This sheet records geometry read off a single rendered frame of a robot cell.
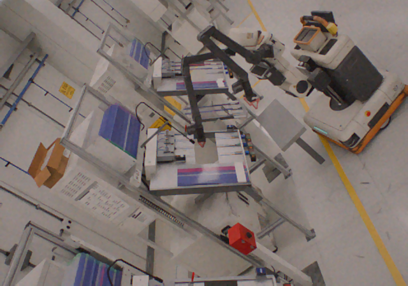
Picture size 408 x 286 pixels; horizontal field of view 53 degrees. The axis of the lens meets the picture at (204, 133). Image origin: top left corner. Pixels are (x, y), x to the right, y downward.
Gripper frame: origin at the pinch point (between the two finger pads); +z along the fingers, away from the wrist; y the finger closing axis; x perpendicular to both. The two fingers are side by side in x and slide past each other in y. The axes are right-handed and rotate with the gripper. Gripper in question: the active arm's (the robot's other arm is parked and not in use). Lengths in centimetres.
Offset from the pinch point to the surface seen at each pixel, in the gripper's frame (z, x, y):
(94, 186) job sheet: -14, -76, 48
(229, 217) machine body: 32, 12, 49
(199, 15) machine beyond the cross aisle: 43, 21, -451
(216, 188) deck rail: 2.7, 6.0, 48.9
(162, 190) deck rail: -2, -31, 48
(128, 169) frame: -16, -53, 38
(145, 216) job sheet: 20, -48, 49
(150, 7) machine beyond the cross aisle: 17, -63, -452
